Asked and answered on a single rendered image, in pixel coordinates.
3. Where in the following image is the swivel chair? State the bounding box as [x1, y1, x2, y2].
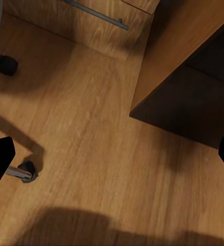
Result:
[0, 0, 38, 183]

